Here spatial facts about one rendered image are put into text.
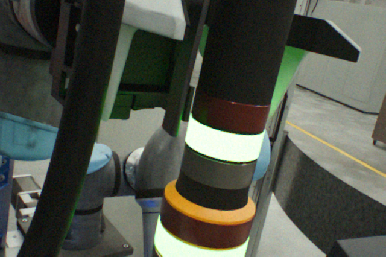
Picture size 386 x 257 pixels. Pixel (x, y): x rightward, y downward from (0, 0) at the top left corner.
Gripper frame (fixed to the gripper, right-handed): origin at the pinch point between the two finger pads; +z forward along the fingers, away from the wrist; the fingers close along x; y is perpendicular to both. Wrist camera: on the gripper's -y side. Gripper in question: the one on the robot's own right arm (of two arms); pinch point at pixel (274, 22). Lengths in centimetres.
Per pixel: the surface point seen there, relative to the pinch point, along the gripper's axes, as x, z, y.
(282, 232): -255, -184, 166
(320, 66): -871, -660, 97
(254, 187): -174, -153, 102
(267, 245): -228, -174, 166
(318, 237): -176, -103, 106
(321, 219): -176, -104, 96
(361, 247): -68, -27, 41
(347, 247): -64, -28, 41
